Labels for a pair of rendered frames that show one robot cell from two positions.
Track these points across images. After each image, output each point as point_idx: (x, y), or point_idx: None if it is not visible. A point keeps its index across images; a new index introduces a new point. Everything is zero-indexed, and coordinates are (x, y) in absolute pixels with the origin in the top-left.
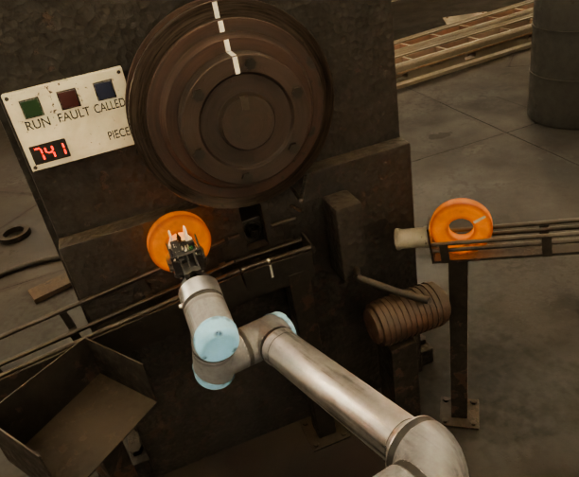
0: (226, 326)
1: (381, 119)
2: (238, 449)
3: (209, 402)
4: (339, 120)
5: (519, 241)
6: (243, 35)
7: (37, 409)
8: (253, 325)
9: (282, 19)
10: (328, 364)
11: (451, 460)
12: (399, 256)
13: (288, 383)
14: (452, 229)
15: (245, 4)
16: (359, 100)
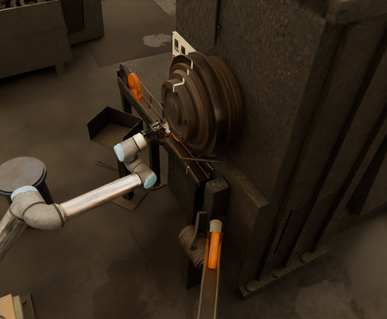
0: (118, 152)
1: (264, 185)
2: (182, 211)
3: (181, 187)
4: (249, 161)
5: (215, 288)
6: (188, 82)
7: (121, 119)
8: (143, 167)
9: (207, 92)
10: (105, 190)
11: (37, 216)
12: (240, 241)
13: None
14: (219, 249)
15: (199, 73)
16: (259, 165)
